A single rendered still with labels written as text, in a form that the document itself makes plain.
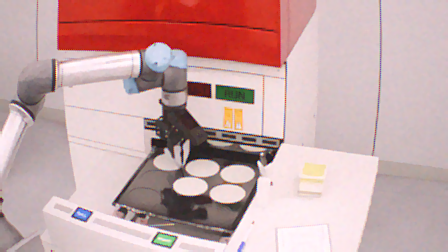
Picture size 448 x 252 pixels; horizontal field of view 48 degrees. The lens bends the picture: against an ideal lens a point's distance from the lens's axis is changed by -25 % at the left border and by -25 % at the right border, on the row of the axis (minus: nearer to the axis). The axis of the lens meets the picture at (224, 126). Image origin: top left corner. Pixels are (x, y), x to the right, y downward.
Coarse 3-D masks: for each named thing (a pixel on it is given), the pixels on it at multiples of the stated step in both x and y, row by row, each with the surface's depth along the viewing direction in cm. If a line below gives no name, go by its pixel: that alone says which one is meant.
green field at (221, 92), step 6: (216, 90) 196; (222, 90) 195; (228, 90) 195; (234, 90) 194; (240, 90) 194; (246, 90) 193; (216, 96) 197; (222, 96) 196; (228, 96) 196; (234, 96) 195; (240, 96) 194; (246, 96) 194; (252, 96) 193; (252, 102) 194
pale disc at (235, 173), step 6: (228, 168) 197; (234, 168) 197; (240, 168) 197; (246, 168) 197; (222, 174) 194; (228, 174) 194; (234, 174) 194; (240, 174) 194; (246, 174) 194; (252, 174) 194; (228, 180) 191; (234, 180) 191; (240, 180) 191; (246, 180) 191
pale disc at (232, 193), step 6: (216, 186) 188; (222, 186) 188; (228, 186) 188; (234, 186) 188; (210, 192) 185; (216, 192) 185; (222, 192) 185; (228, 192) 185; (234, 192) 185; (240, 192) 185; (216, 198) 182; (222, 198) 182; (228, 198) 182; (234, 198) 182; (240, 198) 182
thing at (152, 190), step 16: (192, 160) 201; (208, 160) 201; (224, 160) 201; (144, 176) 192; (160, 176) 192; (176, 176) 192; (192, 176) 193; (208, 176) 193; (256, 176) 193; (128, 192) 183; (144, 192) 184; (160, 192) 184; (176, 192) 185; (208, 192) 185; (144, 208) 176; (160, 208) 177; (176, 208) 177; (192, 208) 178; (208, 208) 178; (224, 208) 178; (240, 208) 178; (208, 224) 171; (224, 224) 171
